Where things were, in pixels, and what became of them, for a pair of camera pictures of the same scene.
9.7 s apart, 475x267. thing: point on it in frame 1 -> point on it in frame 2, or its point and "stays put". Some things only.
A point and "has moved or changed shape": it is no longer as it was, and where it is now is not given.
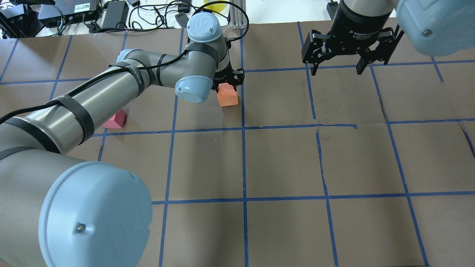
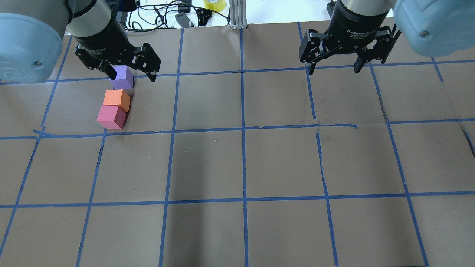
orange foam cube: x=227 y=95 has moved or changed shape
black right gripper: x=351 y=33 stays put
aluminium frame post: x=238 y=18 stays put
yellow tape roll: x=218 y=7 stays put
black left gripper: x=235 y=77 -> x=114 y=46
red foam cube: x=118 y=121 stays put
